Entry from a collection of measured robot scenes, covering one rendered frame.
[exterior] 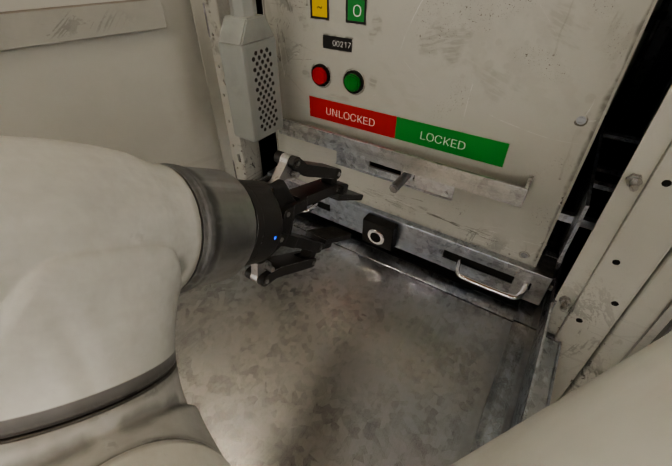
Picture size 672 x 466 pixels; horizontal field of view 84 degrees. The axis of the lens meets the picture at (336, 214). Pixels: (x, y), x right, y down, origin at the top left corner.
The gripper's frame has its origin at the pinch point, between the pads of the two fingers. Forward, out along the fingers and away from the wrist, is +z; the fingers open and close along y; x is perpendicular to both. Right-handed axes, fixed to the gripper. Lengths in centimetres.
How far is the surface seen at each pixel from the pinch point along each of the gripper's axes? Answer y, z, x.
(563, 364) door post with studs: 13.3, 21.8, 32.7
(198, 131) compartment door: -3.3, 8.1, -37.0
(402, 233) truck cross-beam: 3.1, 19.6, 3.6
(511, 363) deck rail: 13.1, 12.7, 25.6
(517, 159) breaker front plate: -13.2, 11.5, 17.3
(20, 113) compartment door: -0.3, -16.8, -43.7
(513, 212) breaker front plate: -6.3, 15.5, 19.0
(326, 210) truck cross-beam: 4.4, 20.5, -12.4
